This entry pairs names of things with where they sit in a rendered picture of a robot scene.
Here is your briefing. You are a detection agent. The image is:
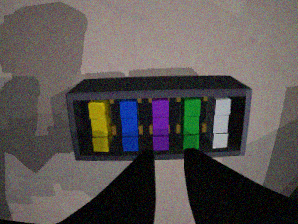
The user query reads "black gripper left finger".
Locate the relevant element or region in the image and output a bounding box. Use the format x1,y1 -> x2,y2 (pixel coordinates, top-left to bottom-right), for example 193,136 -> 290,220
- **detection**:
57,151 -> 156,224

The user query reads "green fuse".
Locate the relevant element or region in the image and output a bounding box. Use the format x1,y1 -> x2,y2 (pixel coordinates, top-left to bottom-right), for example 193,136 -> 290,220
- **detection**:
180,96 -> 201,149

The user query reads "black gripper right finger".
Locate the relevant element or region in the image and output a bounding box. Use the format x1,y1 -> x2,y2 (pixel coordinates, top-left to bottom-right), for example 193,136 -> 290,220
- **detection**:
184,148 -> 298,224

